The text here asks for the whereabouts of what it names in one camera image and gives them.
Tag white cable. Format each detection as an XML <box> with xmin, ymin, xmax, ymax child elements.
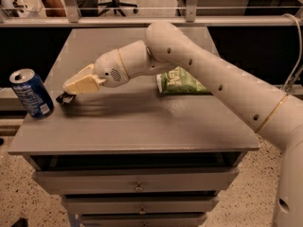
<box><xmin>280</xmin><ymin>12</ymin><xmax>303</xmax><ymax>92</ymax></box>

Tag blue pepsi can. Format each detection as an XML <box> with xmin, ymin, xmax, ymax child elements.
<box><xmin>9</xmin><ymin>68</ymin><xmax>54</xmax><ymax>118</ymax></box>

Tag metal railing frame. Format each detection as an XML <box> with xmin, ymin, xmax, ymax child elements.
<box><xmin>1</xmin><ymin>0</ymin><xmax>303</xmax><ymax>27</ymax></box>

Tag green kettle chips bag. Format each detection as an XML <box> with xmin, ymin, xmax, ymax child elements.
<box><xmin>156</xmin><ymin>67</ymin><xmax>209</xmax><ymax>96</ymax></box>

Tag grey drawer cabinet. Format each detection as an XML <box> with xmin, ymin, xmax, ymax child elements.
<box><xmin>8</xmin><ymin>26</ymin><xmax>260</xmax><ymax>227</ymax></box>

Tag black rxbar chocolate bar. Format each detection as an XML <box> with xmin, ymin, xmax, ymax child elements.
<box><xmin>56</xmin><ymin>93</ymin><xmax>76</xmax><ymax>105</ymax></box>

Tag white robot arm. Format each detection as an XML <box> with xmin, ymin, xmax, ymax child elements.
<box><xmin>62</xmin><ymin>22</ymin><xmax>303</xmax><ymax>227</ymax></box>

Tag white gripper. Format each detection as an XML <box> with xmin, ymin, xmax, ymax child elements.
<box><xmin>63</xmin><ymin>49</ymin><xmax>130</xmax><ymax>95</ymax></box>

